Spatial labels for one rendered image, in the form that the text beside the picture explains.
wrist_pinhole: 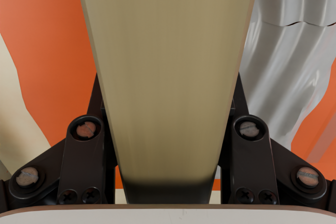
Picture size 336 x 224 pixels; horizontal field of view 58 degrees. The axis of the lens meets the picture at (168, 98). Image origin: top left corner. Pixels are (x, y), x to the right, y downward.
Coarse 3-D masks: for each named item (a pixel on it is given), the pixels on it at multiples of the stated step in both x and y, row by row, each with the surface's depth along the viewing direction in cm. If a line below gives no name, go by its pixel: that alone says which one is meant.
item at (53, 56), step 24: (0, 24) 17; (24, 24) 17; (48, 24) 17; (72, 24) 17; (24, 48) 18; (48, 48) 18; (72, 48) 18; (24, 72) 20; (48, 72) 20; (72, 72) 20; (24, 96) 21; (48, 96) 21; (72, 96) 21; (48, 120) 23; (312, 120) 23
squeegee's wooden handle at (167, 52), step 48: (96, 0) 5; (144, 0) 5; (192, 0) 5; (240, 0) 5; (96, 48) 5; (144, 48) 5; (192, 48) 5; (240, 48) 6; (144, 96) 6; (192, 96) 6; (144, 144) 7; (192, 144) 7; (144, 192) 9; (192, 192) 9
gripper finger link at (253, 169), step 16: (240, 128) 10; (256, 128) 10; (240, 144) 9; (256, 144) 9; (240, 160) 9; (256, 160) 9; (272, 160) 9; (224, 176) 11; (240, 176) 8; (256, 176) 8; (272, 176) 8; (224, 192) 10; (240, 192) 8; (256, 192) 8; (272, 192) 8
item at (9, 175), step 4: (0, 160) 27; (0, 164) 27; (0, 168) 27; (4, 168) 28; (0, 172) 27; (4, 172) 28; (8, 172) 29; (0, 176) 27; (4, 176) 28; (8, 176) 29; (4, 180) 28
